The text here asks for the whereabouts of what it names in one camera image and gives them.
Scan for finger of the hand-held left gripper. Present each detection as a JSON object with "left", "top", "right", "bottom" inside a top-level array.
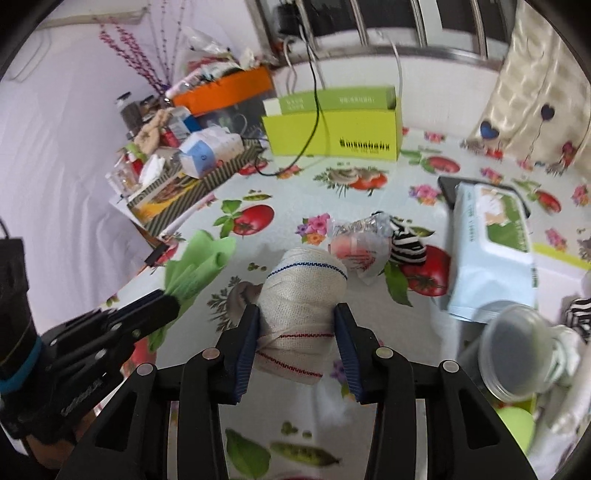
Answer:
[
  {"left": 41, "top": 295, "right": 182, "bottom": 370},
  {"left": 55, "top": 290, "right": 166, "bottom": 333}
]

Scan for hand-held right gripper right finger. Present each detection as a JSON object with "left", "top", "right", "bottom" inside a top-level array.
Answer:
[{"left": 333, "top": 302, "right": 539, "bottom": 480}]

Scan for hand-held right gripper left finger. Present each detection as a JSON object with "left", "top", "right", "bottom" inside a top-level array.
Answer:
[{"left": 54, "top": 304, "right": 262, "bottom": 480}]

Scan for green cloth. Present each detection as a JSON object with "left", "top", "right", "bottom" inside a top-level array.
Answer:
[{"left": 150, "top": 230, "right": 237, "bottom": 352}]

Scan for white red-striped cloth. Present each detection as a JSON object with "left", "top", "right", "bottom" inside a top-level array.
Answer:
[{"left": 252, "top": 247, "right": 348, "bottom": 384}]

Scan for large black white striped sock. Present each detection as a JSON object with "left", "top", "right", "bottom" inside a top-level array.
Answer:
[{"left": 561, "top": 298, "right": 591, "bottom": 342}]

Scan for person's left hand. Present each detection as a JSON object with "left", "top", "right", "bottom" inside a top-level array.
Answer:
[{"left": 25, "top": 406, "right": 98, "bottom": 469}]

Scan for black table clip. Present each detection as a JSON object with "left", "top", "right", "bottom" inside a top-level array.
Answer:
[{"left": 144, "top": 244, "right": 174, "bottom": 267}]

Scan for clear plastic wrapper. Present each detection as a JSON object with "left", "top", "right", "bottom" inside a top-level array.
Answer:
[{"left": 329, "top": 212, "right": 393, "bottom": 287}]

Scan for small black white striped sock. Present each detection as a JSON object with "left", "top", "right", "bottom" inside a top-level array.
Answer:
[{"left": 388, "top": 217, "right": 428, "bottom": 267}]

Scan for striped cardboard tray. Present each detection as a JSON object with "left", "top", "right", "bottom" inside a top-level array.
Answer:
[{"left": 127, "top": 138, "right": 269, "bottom": 232}]

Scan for white paper tissue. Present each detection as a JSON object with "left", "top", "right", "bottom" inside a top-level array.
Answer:
[{"left": 139, "top": 154, "right": 167, "bottom": 188}]

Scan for light blue wet wipes pack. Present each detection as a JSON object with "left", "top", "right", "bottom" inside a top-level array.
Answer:
[{"left": 445, "top": 181, "right": 539, "bottom": 324}]

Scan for blue white tissue pack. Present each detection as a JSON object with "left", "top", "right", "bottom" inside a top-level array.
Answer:
[{"left": 178, "top": 128, "right": 245, "bottom": 178}]

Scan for clear plastic jar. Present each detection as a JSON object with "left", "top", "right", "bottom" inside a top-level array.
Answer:
[{"left": 457, "top": 305, "right": 555, "bottom": 402}]

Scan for beige scrunchie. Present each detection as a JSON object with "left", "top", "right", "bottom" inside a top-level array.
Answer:
[{"left": 136, "top": 108, "right": 174, "bottom": 155}]

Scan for green round object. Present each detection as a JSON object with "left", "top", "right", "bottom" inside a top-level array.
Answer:
[{"left": 499, "top": 406, "right": 536, "bottom": 455}]

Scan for dark jar with black lid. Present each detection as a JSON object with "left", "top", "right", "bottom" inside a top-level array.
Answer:
[{"left": 115, "top": 92, "right": 144, "bottom": 127}]

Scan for black phone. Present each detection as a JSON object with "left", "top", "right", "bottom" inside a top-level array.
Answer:
[{"left": 438, "top": 175, "right": 532, "bottom": 217}]

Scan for lime green cardboard box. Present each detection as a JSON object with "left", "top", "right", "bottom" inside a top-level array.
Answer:
[{"left": 262, "top": 85, "right": 403, "bottom": 162}]

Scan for round box with orange lid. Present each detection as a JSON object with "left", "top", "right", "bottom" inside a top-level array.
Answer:
[{"left": 173, "top": 65, "right": 273, "bottom": 139}]

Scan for purple dried flower branches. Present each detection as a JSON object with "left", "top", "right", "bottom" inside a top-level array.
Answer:
[{"left": 99, "top": 0, "right": 185, "bottom": 95}]

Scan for crumpled clear plastic bag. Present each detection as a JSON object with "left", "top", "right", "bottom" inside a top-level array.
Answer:
[{"left": 178, "top": 25, "right": 259, "bottom": 79}]

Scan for metal window railing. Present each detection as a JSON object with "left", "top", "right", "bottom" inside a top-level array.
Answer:
[{"left": 249, "top": 0, "right": 513, "bottom": 70}]

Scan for black power adapter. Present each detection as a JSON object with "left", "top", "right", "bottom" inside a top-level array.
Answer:
[{"left": 277, "top": 4, "right": 308, "bottom": 35}]

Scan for cream curtain with hearts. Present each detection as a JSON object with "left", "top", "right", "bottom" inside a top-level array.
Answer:
[{"left": 464, "top": 0, "right": 591, "bottom": 174}]

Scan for black cable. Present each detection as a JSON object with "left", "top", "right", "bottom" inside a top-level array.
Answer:
[{"left": 256, "top": 0, "right": 331, "bottom": 177}]

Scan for white cable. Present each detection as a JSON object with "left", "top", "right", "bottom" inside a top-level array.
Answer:
[{"left": 390, "top": 39, "right": 407, "bottom": 112}]

